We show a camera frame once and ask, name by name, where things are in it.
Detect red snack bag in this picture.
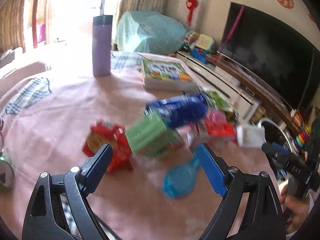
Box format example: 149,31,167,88
82,120,133,173

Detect red milk carton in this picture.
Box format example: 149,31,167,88
187,110,236,152

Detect green carton box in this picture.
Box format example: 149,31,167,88
125,111,184,159

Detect black trash bin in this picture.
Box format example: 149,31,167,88
257,118,293,153

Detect right hand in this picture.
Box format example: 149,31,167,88
279,185,310,235

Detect blue plastic toy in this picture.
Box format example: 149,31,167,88
163,156,201,198

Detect green snack wrappers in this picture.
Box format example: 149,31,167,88
201,90,235,113

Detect pink tablecloth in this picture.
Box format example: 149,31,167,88
1,63,221,239

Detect blue cookie package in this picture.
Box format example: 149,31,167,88
145,93,208,129

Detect white tv cabinet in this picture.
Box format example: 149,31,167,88
176,51,287,128

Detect plaid cloth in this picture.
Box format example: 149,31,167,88
5,77,52,115

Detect colourful children's book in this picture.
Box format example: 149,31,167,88
142,59,197,92

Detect black television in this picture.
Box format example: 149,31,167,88
222,7,319,109

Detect toy cash register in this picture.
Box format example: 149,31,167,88
190,34,216,64

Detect purple thermos bottle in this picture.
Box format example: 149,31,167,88
92,15,113,77

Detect teal covered furniture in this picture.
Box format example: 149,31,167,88
114,11,187,55

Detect pink stick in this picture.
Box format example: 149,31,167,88
217,2,246,57

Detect red hanging lantern decoration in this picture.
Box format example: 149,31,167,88
185,0,199,27

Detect rainbow stacking ring toy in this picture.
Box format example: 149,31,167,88
293,126,311,151

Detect red round wall decal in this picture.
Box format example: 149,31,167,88
277,0,294,9

